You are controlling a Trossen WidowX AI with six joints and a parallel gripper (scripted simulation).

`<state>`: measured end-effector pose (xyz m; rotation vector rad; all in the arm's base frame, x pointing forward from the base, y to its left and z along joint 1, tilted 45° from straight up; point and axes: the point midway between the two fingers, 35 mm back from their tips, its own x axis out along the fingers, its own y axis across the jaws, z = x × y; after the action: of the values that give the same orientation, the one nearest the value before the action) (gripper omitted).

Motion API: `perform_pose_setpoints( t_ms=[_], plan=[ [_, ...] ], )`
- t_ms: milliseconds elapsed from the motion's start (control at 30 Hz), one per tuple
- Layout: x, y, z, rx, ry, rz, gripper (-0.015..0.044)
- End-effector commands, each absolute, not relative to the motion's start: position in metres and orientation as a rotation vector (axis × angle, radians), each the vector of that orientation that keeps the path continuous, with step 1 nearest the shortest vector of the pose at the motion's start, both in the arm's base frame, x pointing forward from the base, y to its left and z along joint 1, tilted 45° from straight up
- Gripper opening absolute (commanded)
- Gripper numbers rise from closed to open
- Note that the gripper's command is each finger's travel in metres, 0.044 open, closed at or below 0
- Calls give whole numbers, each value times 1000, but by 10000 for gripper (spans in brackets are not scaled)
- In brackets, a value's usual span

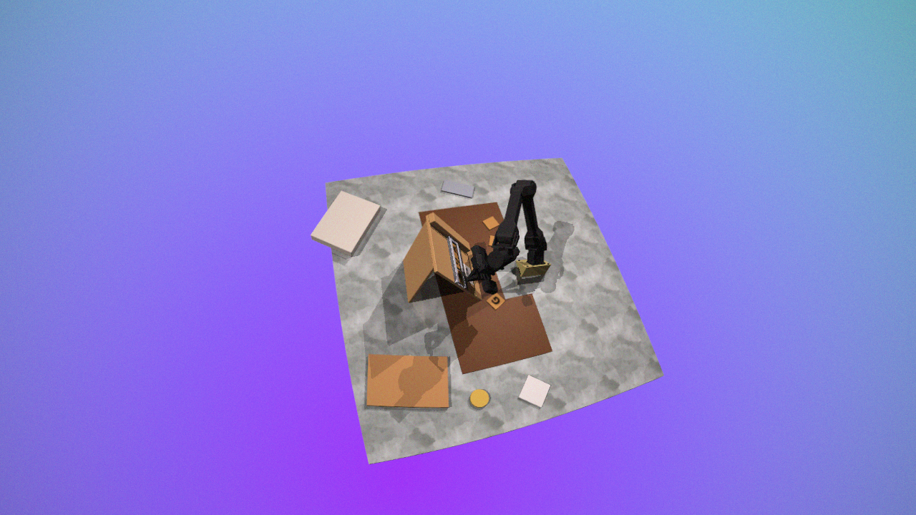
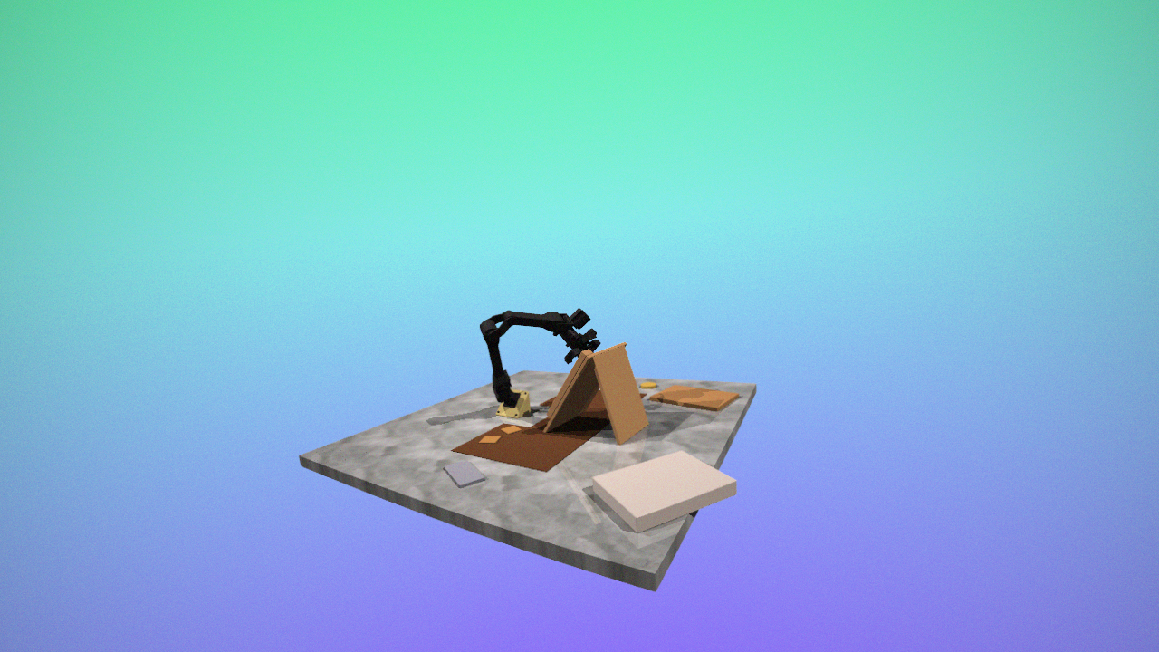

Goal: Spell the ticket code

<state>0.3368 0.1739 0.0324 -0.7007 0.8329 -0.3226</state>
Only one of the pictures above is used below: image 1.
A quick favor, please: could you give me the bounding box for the yellow round disc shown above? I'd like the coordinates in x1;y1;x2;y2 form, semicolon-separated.
470;389;489;408

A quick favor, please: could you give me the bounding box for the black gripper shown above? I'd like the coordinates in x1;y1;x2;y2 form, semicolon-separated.
466;245;504;295

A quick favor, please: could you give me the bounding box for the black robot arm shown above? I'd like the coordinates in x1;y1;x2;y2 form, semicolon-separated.
471;180;547;274

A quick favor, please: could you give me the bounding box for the white paper ticket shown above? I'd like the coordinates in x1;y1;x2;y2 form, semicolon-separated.
463;263;474;285

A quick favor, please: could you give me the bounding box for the tan flat rectangular card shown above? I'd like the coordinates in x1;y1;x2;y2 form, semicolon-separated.
366;354;449;408

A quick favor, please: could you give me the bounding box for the grey flat square tile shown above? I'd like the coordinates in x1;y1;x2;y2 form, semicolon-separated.
441;180;474;198

